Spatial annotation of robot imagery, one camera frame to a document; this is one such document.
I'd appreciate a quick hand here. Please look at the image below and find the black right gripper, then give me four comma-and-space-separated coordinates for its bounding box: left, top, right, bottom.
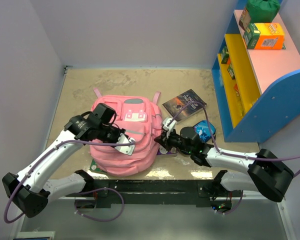
154, 127, 193, 154

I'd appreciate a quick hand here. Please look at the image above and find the pink student backpack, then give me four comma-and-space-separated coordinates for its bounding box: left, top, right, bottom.
89, 88, 163, 177

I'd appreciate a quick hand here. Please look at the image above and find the blue pencil case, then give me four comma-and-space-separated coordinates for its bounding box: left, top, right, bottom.
193, 120, 216, 143

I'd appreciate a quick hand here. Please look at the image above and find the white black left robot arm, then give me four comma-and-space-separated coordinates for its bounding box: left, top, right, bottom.
2, 103, 136, 224

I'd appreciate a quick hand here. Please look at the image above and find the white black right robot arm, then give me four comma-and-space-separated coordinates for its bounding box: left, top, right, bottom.
154, 127, 294, 203

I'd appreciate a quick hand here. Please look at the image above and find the green cloth bag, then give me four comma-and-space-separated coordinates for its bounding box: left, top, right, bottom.
246, 0, 281, 23

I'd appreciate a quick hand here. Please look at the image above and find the purple paperback book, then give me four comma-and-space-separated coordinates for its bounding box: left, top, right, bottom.
156, 146, 178, 157

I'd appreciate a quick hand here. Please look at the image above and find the dark novel book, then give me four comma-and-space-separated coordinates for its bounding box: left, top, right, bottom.
162, 89, 207, 122

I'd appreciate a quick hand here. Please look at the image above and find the green paperback book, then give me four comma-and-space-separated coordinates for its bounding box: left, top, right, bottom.
89, 159, 105, 173

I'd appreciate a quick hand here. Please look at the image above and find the orange packet on shelf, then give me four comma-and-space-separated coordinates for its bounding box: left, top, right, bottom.
233, 83, 244, 111

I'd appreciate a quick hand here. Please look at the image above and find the small green box lower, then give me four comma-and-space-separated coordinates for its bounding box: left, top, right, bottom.
227, 63, 236, 80

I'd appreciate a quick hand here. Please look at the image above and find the small green box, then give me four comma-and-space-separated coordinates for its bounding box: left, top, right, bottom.
220, 45, 231, 65
227, 63, 236, 80

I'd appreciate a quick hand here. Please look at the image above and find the small green box upper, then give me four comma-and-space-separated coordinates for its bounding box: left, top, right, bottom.
220, 45, 231, 65

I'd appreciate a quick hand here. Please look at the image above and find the blue yellow pink shelf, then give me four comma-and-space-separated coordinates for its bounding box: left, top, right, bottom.
212, 0, 300, 143

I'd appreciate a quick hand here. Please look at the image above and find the brown card box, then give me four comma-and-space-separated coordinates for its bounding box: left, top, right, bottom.
239, 6, 251, 31

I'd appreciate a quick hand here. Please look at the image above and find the orange green crayon box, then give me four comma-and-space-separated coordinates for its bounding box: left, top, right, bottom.
243, 23, 285, 50

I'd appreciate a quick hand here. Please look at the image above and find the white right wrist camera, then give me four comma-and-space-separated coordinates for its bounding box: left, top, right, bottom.
161, 117, 177, 138

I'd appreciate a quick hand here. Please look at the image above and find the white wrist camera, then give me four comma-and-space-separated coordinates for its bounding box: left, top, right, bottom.
114, 134, 136, 156
161, 117, 177, 138

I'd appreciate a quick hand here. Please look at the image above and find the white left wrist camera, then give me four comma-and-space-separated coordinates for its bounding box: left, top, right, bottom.
114, 134, 136, 156

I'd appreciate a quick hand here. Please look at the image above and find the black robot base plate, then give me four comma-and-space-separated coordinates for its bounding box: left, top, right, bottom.
83, 179, 229, 208

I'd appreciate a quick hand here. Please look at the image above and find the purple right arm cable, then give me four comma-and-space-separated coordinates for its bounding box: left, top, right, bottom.
167, 101, 300, 179

